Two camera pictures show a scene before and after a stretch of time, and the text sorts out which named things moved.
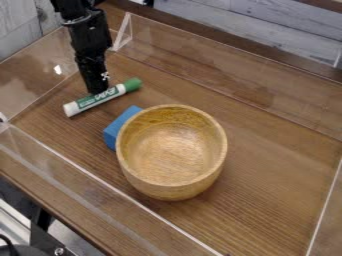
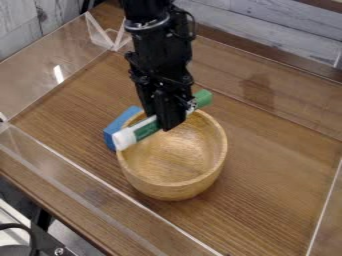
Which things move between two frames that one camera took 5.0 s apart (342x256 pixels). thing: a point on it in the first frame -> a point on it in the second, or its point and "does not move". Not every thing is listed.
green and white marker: x=129 y=86 -> x=137 y=130
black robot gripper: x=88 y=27 -> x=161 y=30
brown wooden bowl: x=171 y=149 does not move
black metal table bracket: x=42 y=245 does not move
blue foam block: x=112 y=129 does not move
